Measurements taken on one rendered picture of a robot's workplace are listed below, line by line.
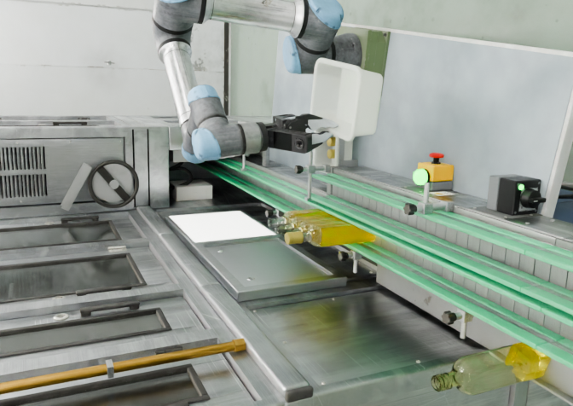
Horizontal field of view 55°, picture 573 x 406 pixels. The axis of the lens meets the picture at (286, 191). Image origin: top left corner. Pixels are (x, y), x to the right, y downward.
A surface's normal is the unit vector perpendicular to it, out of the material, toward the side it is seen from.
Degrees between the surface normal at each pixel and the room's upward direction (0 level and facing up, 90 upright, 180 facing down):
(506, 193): 0
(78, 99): 90
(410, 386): 90
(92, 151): 90
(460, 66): 0
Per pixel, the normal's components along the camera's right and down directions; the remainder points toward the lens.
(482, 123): -0.91, 0.06
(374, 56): 0.41, 0.33
